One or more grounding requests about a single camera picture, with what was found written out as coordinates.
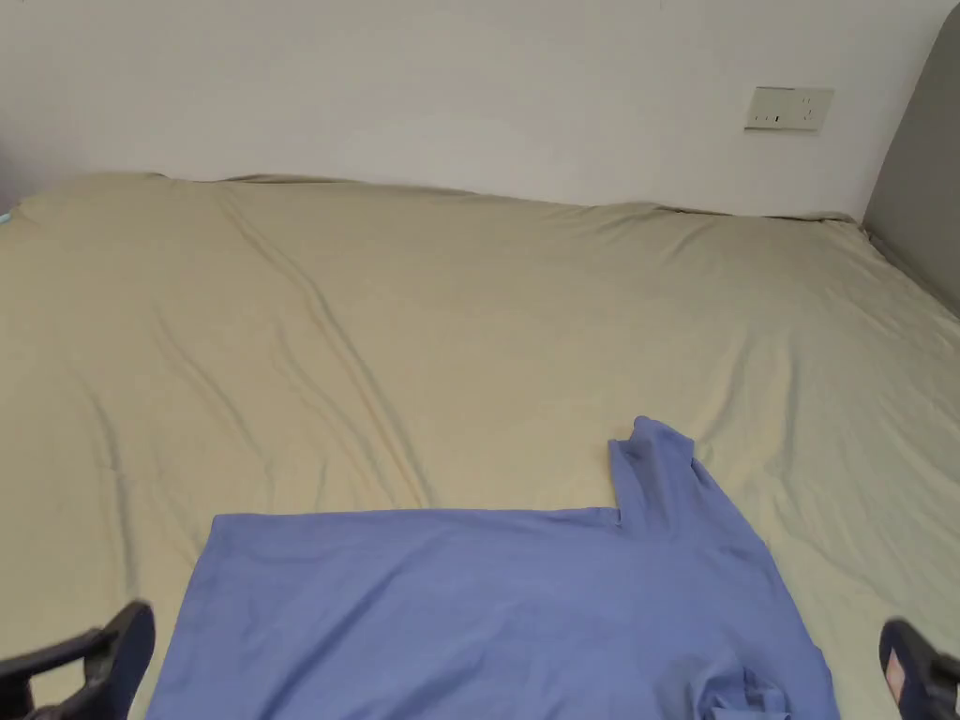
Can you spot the beige wall socket panel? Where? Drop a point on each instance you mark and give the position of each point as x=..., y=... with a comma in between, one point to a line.
x=787, y=109

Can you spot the grey padded headboard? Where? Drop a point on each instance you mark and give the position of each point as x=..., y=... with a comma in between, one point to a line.
x=919, y=195

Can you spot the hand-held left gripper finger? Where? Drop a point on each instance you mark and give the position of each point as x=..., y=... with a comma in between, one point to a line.
x=129, y=645

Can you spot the blue shirt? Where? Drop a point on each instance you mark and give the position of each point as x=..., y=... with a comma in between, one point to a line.
x=480, y=615

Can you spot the bed with beige sheet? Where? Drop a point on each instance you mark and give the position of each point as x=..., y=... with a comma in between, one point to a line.
x=420, y=315

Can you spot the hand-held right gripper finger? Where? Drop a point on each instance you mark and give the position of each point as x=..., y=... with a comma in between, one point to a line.
x=911, y=667

